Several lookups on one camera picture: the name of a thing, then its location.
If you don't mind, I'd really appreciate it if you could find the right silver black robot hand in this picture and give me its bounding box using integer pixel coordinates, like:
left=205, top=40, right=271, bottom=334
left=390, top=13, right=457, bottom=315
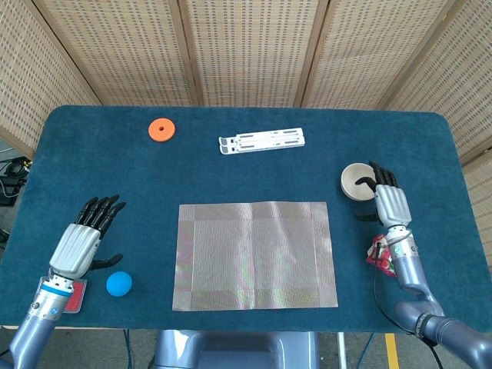
left=354, top=161, right=413, bottom=228

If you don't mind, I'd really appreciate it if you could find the red ink pad case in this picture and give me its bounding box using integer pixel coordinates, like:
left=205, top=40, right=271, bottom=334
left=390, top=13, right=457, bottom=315
left=61, top=279, right=88, bottom=314

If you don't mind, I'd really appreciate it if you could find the white table leg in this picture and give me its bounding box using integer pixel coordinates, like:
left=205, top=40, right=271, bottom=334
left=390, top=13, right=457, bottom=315
left=336, top=332, right=347, bottom=369

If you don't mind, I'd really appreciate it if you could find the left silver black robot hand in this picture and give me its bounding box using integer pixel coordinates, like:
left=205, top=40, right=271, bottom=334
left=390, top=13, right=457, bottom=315
left=48, top=194, right=127, bottom=281

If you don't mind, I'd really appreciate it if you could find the brown woven placemat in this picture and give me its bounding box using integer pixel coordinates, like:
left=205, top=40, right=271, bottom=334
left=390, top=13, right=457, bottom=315
left=171, top=201, right=339, bottom=311

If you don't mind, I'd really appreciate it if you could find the black floor equipment with cables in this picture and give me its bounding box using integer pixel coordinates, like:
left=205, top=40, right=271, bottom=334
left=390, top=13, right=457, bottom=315
left=0, top=156, right=32, bottom=207

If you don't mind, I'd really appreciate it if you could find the blue ball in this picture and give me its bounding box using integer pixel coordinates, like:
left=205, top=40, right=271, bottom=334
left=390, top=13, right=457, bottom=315
left=105, top=271, right=133, bottom=298

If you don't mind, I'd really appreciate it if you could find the red drink pouch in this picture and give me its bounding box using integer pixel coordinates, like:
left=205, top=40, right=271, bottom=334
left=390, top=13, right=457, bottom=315
left=365, top=234, right=399, bottom=278

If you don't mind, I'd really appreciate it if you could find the beige bowl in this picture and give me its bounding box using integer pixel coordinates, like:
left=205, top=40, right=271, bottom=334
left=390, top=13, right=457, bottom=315
left=340, top=162, right=380, bottom=201

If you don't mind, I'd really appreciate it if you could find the blue velvet tablecloth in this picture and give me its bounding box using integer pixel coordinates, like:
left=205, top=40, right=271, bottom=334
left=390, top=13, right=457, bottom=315
left=0, top=105, right=492, bottom=334

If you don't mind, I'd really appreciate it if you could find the woven screen panel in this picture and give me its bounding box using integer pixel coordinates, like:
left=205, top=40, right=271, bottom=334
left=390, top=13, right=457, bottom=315
left=460, top=151, right=492, bottom=268
left=177, top=0, right=331, bottom=108
left=294, top=0, right=460, bottom=111
left=32, top=0, right=203, bottom=108
left=378, top=0, right=492, bottom=165
left=0, top=0, right=104, bottom=159

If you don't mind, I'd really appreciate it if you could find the white folding stand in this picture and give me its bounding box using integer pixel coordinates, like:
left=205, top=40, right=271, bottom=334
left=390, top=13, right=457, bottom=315
left=218, top=127, right=308, bottom=155

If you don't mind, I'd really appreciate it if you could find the grey-blue robot torso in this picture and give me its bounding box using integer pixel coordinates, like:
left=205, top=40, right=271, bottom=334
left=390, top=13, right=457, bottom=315
left=152, top=330, right=320, bottom=369

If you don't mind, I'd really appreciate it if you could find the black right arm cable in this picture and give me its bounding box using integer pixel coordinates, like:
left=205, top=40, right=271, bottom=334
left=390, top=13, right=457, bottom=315
left=372, top=264, right=443, bottom=369

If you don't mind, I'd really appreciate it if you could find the orange disc with hole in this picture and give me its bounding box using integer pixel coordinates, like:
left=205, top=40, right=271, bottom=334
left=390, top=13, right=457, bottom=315
left=148, top=118, right=177, bottom=143

